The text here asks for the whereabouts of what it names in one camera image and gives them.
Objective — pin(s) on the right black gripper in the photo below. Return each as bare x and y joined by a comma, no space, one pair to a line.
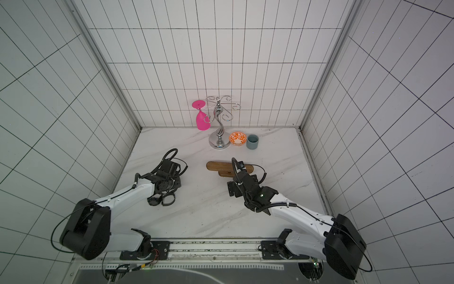
239,176

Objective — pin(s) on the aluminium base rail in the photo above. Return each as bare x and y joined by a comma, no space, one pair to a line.
177,250

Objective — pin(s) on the pink plastic wine glass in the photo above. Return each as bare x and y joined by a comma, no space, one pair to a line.
202,121

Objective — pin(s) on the brown wooden watch stand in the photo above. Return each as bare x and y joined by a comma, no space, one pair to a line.
226,169

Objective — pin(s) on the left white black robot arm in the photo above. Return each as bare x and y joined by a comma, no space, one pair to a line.
88,231

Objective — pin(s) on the grey-green ceramic cup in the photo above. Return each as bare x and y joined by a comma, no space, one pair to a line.
252,142

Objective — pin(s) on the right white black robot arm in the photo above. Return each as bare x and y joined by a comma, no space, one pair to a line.
319,239

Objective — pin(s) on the orange patterned small bowl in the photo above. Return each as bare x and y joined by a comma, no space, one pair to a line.
237,138

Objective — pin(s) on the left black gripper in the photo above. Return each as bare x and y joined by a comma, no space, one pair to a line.
177,183

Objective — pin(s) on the silver metal glass rack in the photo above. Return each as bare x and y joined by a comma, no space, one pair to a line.
221,112

